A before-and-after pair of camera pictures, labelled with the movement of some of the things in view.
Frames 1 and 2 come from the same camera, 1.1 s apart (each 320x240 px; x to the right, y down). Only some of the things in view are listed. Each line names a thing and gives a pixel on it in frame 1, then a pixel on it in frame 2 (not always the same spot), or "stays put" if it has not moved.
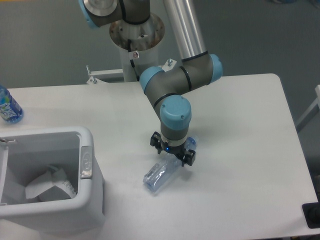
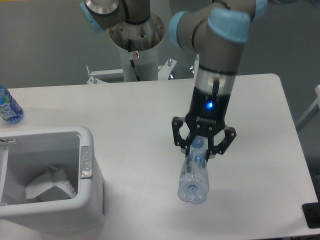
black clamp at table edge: x=311 y=211 stays put
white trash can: x=26 y=154 stays put
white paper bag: x=54 y=185 stays put
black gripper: x=179 y=150 to x=206 y=117
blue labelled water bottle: x=10 y=111 stays put
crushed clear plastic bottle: x=158 y=172 to x=194 y=185
